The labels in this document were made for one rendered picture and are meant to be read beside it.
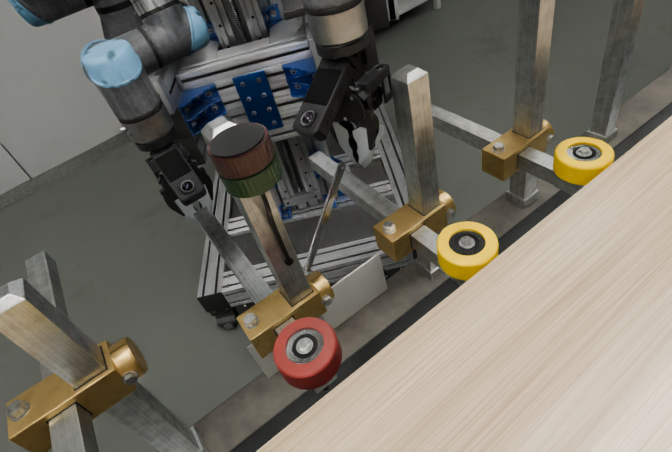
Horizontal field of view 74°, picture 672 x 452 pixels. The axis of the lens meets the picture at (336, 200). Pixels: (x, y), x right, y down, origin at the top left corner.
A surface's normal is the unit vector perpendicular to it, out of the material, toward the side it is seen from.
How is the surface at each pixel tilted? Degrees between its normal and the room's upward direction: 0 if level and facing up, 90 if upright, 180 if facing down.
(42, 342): 90
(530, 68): 90
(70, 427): 0
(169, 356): 0
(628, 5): 90
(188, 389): 0
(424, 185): 90
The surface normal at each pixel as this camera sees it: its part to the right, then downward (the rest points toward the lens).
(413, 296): -0.22, -0.72
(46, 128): 0.58, 0.44
